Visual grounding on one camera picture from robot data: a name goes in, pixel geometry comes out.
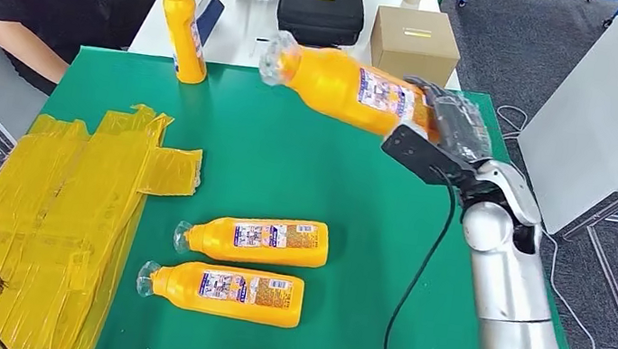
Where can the brown cardboard box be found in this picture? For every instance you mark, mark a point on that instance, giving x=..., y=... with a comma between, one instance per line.
x=415, y=43

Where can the orange detergent bottle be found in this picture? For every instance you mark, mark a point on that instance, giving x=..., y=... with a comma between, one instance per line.
x=333, y=89
x=181, y=28
x=243, y=300
x=263, y=242

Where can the tablet with dark blue cover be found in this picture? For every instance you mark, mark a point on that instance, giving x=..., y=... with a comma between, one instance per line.
x=213, y=14

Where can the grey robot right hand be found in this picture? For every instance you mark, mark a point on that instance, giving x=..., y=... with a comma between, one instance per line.
x=460, y=128

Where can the black carrying case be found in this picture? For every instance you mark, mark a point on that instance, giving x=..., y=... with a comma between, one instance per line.
x=320, y=16

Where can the yellow taped cardboard sheet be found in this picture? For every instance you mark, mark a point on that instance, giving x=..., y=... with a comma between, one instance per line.
x=68, y=212

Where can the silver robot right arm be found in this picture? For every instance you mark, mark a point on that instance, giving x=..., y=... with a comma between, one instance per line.
x=509, y=298

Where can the white desk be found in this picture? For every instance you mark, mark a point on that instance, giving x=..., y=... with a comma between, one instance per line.
x=244, y=31

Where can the large white table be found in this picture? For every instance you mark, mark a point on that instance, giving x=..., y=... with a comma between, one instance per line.
x=614, y=113

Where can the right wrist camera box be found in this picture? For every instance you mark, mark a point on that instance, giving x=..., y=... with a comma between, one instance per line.
x=420, y=155

